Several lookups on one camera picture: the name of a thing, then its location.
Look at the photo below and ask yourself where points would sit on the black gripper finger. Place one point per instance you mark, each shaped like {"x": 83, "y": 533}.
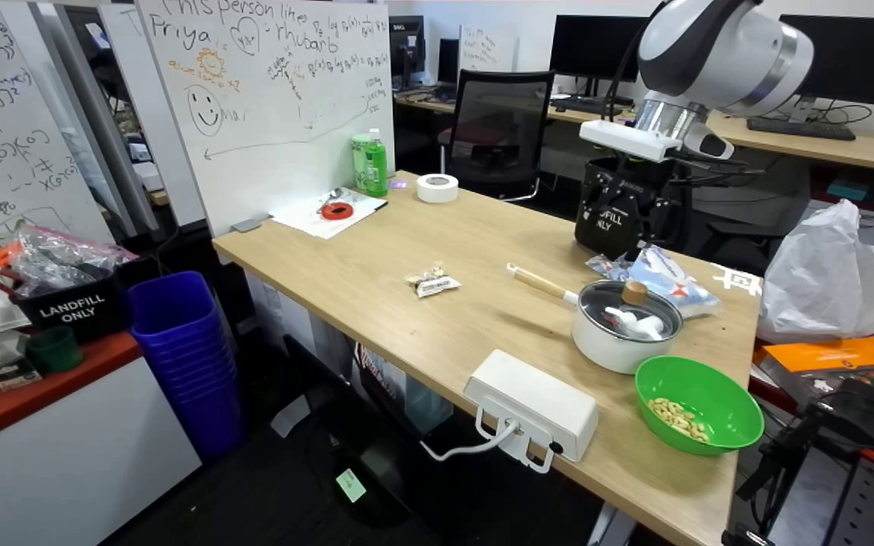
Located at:
{"x": 595, "y": 240}
{"x": 644, "y": 245}

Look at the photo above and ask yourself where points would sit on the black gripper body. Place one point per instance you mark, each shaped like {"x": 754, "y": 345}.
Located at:
{"x": 627, "y": 185}

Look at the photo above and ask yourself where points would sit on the glass lid with wooden knob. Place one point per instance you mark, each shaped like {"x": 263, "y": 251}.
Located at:
{"x": 627, "y": 308}

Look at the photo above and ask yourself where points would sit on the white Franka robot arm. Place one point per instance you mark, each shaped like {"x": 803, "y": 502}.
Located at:
{"x": 730, "y": 51}

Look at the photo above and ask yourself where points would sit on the clear plastic packet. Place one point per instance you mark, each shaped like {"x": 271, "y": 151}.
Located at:
{"x": 669, "y": 276}

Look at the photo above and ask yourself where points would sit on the white marshmallows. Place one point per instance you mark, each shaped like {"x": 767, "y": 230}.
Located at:
{"x": 642, "y": 324}

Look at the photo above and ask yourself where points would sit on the black mesh office chair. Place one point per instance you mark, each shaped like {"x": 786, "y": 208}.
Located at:
{"x": 499, "y": 125}

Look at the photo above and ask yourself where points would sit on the black computer monitor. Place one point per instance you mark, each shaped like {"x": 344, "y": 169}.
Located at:
{"x": 592, "y": 46}

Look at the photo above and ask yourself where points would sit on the small white snack packet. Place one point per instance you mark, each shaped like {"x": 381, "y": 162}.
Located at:
{"x": 426, "y": 273}
{"x": 439, "y": 289}

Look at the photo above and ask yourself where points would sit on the white tape roll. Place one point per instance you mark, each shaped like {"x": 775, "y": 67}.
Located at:
{"x": 439, "y": 190}

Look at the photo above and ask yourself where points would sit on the white power socket box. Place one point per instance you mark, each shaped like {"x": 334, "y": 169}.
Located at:
{"x": 532, "y": 397}

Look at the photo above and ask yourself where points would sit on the green plastic bowl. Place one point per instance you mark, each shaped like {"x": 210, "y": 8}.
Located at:
{"x": 714, "y": 397}

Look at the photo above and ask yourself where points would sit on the peanuts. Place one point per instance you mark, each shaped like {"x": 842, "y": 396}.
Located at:
{"x": 679, "y": 421}

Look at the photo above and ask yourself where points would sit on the white plastic bag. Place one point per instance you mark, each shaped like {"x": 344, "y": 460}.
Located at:
{"x": 831, "y": 276}

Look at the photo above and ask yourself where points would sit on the small whiteboard with writing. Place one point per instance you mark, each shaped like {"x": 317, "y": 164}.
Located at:
{"x": 483, "y": 46}

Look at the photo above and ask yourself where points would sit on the orange folder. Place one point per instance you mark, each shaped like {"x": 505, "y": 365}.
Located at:
{"x": 842, "y": 354}

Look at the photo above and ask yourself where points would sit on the long wooden office desk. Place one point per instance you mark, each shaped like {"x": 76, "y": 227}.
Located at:
{"x": 863, "y": 154}

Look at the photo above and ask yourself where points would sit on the green plastic bottle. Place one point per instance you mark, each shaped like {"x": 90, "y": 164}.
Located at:
{"x": 367, "y": 164}

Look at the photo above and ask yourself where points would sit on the large black monitor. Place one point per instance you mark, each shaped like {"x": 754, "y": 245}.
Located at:
{"x": 863, "y": 56}

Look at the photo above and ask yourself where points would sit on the whiteboard with smiley drawing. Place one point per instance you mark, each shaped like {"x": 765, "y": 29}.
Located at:
{"x": 275, "y": 102}

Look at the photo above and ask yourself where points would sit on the stacked blue bins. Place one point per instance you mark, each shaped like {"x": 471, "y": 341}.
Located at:
{"x": 188, "y": 354}

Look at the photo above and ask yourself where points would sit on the black landfill bin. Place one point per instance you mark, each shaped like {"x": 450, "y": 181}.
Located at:
{"x": 76, "y": 308}

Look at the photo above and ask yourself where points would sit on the crumpled plastic bags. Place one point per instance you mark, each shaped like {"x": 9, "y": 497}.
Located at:
{"x": 52, "y": 260}

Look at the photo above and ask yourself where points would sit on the dark green cup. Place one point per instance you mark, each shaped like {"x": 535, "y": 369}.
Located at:
{"x": 54, "y": 349}

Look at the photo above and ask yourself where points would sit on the white cabinet with red top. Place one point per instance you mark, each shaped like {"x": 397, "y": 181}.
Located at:
{"x": 61, "y": 455}

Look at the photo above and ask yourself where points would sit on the whiteboard with dense writing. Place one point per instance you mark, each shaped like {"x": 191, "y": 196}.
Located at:
{"x": 13, "y": 133}

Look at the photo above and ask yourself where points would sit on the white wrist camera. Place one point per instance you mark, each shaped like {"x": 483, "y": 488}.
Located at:
{"x": 630, "y": 139}

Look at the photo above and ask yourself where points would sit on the black camera stand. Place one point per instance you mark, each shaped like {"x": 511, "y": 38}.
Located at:
{"x": 811, "y": 455}

